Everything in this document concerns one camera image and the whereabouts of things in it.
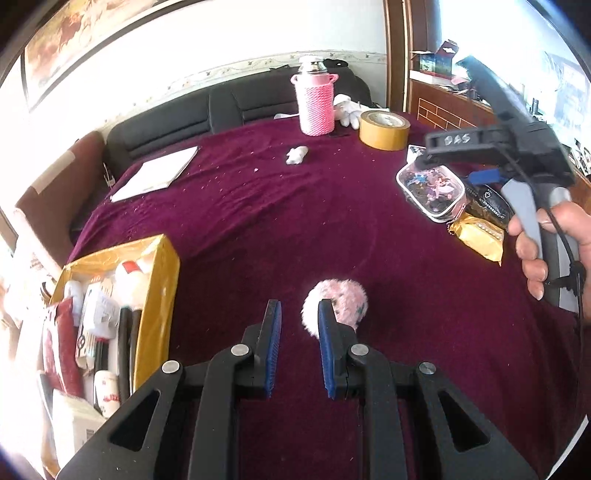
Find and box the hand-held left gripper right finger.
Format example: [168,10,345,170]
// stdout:
[317,298,540,480]

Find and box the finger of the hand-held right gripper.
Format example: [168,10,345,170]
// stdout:
[418,127,509,168]
[466,168,505,185]

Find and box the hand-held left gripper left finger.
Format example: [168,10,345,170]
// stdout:
[55,299,283,480]

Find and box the clear printed pouch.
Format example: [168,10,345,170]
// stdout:
[396,159,466,223]

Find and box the pink fluffy pom-pom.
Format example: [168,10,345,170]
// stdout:
[301,278,369,341]

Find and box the yellow taped cardboard box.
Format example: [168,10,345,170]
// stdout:
[37,234,182,480]

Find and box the black tube gold ring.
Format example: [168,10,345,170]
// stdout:
[117,307,132,407]

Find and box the white tube orange cap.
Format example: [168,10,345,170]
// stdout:
[92,369,122,418]

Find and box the small beige cardboard carton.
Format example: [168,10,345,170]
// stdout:
[51,390,107,467]

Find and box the red plastic packet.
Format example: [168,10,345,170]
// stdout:
[41,298,86,400]

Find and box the person's right hand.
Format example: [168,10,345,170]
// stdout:
[508,200,591,319]

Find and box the black snack packet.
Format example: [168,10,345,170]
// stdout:
[462,178,513,220]

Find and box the wooden panelled cabinet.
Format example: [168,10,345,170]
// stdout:
[409,76,504,134]

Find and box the gold snack packet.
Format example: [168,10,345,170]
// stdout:
[449,212,506,267]

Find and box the yellow tape roll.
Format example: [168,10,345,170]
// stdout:
[359,110,411,151]

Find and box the blue cardboard carton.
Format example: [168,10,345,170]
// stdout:
[411,41,460,84]

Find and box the white plush toy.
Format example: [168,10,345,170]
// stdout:
[333,93,370,130]

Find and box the flask in pink knit cover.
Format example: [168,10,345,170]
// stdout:
[290,55,340,137]

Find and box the white pill bottle red label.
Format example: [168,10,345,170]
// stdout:
[115,261,148,310]

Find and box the white power adapter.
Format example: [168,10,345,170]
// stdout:
[82,282,122,342]

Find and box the white toothpaste carton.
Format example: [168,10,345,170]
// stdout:
[74,318,103,370]

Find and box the white paper sheet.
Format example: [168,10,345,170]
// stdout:
[110,146,200,203]

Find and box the black leather sofa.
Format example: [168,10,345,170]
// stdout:
[105,65,384,162]

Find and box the brown wooden door frame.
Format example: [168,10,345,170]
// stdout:
[385,0,414,113]

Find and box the framed wall picture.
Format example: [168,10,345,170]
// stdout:
[21,0,195,112]

